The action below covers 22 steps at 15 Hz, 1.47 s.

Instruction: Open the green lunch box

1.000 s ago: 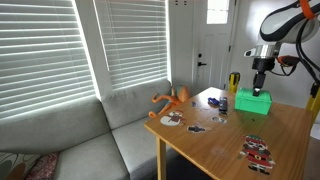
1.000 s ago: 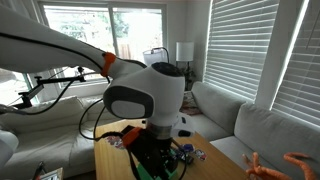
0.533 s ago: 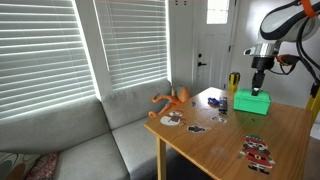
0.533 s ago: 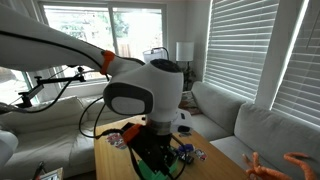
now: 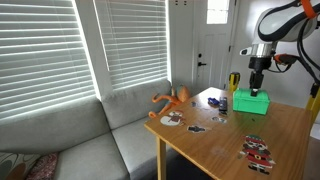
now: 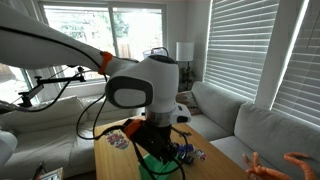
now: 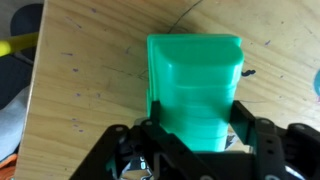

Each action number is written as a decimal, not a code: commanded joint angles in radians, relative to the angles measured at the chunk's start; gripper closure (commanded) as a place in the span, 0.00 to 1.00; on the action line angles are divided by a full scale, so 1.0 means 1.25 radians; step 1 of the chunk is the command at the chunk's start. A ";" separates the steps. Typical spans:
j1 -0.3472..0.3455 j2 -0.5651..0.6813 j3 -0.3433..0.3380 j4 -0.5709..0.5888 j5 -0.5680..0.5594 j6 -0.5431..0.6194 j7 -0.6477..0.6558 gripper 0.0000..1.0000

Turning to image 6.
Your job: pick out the floor lamp with cylinder shade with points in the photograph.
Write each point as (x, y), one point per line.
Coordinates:
(185, 51)

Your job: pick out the white sofa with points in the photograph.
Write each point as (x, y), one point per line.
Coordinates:
(50, 146)

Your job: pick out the wooden framed panel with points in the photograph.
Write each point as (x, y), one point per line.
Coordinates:
(51, 174)

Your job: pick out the green plastic lunch box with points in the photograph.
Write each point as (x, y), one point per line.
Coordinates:
(151, 166)

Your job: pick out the wooden table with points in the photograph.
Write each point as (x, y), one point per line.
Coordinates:
(113, 163)

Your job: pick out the grey fabric sofa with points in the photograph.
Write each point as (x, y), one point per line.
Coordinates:
(266, 133)

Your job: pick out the white window blind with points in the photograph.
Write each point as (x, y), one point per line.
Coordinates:
(240, 43)
(300, 83)

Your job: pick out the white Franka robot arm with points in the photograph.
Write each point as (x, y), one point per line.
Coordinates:
(156, 86)

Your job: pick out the oval patterned cushion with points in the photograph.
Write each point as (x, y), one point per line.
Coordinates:
(188, 101)

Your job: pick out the small blue toy car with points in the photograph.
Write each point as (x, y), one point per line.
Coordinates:
(186, 148)

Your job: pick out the green house plant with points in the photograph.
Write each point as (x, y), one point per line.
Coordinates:
(187, 75)

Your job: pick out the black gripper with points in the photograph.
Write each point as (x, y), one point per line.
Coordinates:
(155, 140)

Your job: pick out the arc lamp with white shade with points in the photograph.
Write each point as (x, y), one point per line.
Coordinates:
(148, 52)

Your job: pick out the sliding glass window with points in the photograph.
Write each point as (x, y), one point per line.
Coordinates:
(86, 26)

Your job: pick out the orange octopus plush toy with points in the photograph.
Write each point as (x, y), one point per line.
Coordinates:
(263, 171)

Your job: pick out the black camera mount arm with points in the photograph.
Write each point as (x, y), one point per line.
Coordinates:
(28, 96)

